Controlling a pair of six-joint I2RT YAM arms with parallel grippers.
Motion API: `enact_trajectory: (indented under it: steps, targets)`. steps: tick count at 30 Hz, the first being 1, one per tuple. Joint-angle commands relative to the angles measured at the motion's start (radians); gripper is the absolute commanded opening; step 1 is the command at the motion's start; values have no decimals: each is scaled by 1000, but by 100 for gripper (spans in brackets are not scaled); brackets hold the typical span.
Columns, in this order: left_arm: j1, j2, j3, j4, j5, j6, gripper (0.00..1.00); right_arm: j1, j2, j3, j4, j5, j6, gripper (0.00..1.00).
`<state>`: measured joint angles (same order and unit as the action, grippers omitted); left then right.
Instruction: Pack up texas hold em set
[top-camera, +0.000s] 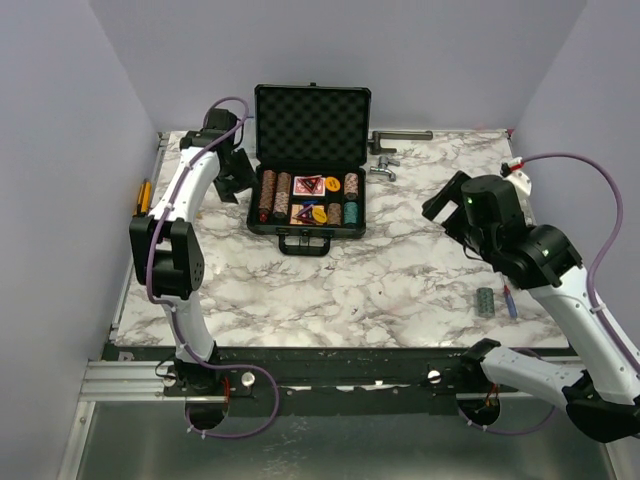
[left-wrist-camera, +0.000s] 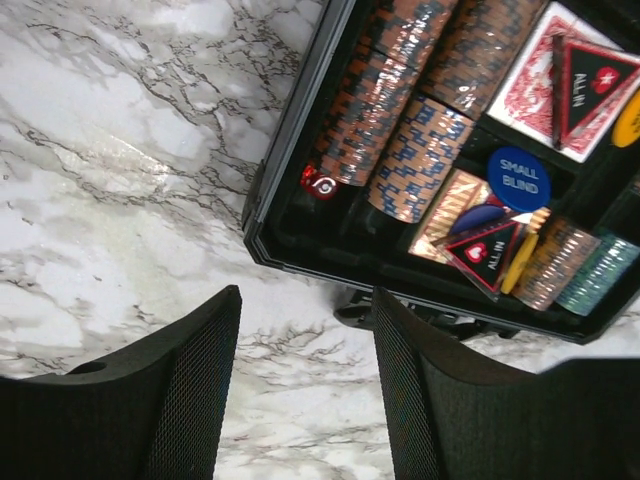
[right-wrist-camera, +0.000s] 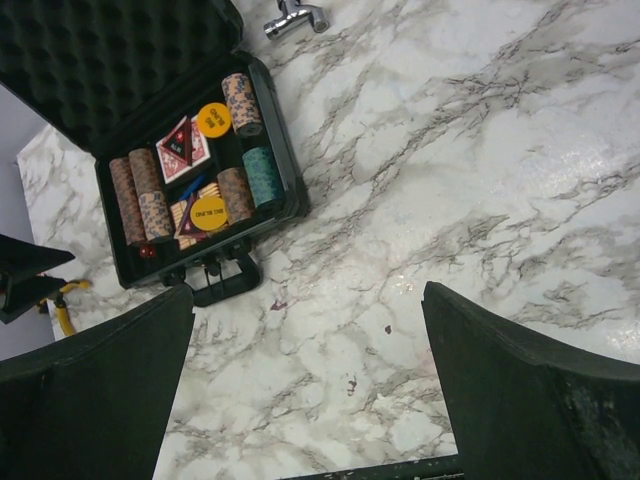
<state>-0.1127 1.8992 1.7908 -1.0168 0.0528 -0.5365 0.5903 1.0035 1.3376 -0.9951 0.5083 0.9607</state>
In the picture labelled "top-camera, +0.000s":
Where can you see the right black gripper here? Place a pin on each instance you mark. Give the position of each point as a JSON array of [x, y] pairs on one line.
[[451, 190]]

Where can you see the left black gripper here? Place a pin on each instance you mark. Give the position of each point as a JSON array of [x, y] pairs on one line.
[[245, 181]]

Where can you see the black poker set case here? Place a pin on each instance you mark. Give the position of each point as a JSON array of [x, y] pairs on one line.
[[307, 131]]

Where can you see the black red triangle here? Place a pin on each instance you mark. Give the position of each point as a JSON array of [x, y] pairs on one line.
[[302, 214]]

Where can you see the brown red chip stack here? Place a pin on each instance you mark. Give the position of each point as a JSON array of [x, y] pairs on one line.
[[334, 214]]

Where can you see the yellow round button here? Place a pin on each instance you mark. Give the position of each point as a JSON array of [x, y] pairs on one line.
[[319, 216]]

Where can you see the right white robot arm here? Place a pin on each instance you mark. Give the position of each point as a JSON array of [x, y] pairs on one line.
[[601, 398]]

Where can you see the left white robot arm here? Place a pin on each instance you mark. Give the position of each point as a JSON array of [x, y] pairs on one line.
[[168, 259]]

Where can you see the brown chip stack far left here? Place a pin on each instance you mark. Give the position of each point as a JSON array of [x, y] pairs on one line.
[[267, 192]]

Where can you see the orange playing card deck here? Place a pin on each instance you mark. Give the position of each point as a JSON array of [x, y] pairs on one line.
[[317, 206]]

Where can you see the silver metal tap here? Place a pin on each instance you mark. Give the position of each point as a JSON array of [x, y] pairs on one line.
[[384, 167]]

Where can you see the black red triangle button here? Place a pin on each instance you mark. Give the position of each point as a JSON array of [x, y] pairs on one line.
[[312, 184]]

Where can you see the red playing card deck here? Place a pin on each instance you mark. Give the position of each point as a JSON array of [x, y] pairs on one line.
[[298, 189]]

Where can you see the orange black utility knife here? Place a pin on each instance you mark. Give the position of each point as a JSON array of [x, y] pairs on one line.
[[143, 199]]

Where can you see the yellow big blind button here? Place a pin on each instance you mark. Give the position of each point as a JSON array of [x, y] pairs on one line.
[[332, 184]]

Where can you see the grey green chip stack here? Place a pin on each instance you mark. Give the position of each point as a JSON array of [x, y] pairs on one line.
[[484, 302]]

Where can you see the blue pen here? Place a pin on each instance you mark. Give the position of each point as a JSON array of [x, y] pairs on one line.
[[510, 303]]

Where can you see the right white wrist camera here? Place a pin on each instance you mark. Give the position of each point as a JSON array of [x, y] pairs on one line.
[[512, 171]]

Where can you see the grey metal door handle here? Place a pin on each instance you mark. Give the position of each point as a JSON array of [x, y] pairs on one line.
[[377, 136]]

